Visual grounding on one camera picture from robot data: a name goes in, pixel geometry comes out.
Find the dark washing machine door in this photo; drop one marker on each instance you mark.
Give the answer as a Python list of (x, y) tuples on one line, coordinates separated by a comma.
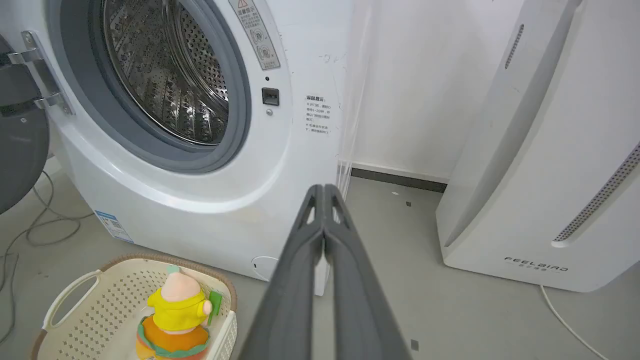
[(20, 125)]

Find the white front-load washing machine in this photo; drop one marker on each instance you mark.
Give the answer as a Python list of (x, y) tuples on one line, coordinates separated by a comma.
[(190, 125)]

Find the yellow and orange plush doll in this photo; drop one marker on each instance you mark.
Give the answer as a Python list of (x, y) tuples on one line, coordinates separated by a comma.
[(176, 316)]

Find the white Feelbird air purifier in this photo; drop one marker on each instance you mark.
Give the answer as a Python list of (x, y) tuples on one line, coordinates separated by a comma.
[(545, 150)]

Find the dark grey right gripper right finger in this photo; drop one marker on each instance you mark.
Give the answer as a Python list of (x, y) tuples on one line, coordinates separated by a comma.
[(357, 295)]

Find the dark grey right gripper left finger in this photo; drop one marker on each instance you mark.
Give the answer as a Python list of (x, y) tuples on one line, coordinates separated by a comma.
[(292, 295)]

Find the cream perforated laundry basket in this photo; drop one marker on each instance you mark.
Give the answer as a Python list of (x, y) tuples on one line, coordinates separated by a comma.
[(90, 315)]

